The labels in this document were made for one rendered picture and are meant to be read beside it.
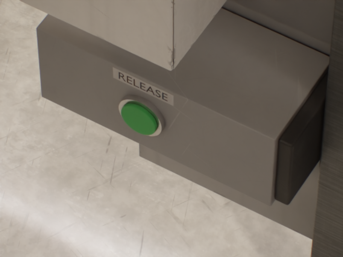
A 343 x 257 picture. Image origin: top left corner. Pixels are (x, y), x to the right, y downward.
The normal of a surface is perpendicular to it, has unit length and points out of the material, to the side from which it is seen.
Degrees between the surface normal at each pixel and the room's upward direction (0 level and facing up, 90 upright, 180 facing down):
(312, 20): 90
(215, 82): 0
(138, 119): 90
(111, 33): 90
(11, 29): 0
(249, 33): 0
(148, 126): 90
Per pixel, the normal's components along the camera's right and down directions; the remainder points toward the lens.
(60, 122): 0.00, -0.61
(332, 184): -0.51, 0.68
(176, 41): 0.86, 0.41
